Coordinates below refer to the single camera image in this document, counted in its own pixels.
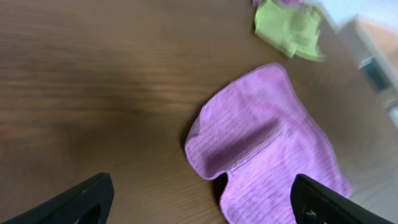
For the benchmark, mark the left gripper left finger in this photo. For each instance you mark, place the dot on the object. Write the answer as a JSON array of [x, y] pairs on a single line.
[[86, 203]]

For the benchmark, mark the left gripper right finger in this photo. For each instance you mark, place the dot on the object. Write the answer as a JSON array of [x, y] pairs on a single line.
[[314, 203]]

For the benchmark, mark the crumpled green cloth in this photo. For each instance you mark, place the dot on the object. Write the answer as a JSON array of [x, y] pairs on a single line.
[[292, 30]]

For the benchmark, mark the purple microfiber cloth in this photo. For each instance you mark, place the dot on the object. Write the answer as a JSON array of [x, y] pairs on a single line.
[[258, 133]]

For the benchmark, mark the crumpled purple cloth at back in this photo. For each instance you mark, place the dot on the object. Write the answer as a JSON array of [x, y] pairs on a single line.
[[287, 3]]

